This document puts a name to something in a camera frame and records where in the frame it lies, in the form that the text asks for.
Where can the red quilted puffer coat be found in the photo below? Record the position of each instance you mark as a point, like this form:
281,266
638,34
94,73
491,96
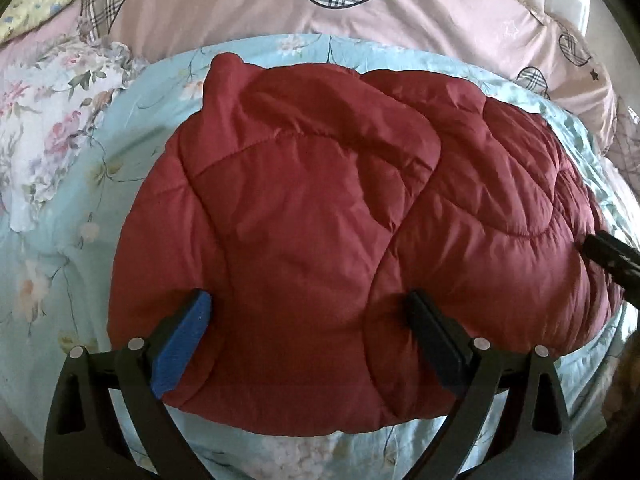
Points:
308,200

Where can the person's right hand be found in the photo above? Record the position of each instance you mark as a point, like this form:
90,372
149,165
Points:
623,388

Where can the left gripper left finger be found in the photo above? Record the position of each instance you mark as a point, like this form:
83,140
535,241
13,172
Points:
83,436

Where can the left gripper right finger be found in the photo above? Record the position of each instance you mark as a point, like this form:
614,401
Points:
532,440

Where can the light blue floral bedsheet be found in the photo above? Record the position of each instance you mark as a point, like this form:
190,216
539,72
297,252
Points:
55,278

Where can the white floral ruffled pillow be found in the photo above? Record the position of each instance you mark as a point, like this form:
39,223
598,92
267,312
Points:
49,107

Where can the pink quilt with plaid hearts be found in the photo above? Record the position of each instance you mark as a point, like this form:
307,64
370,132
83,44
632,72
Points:
515,39

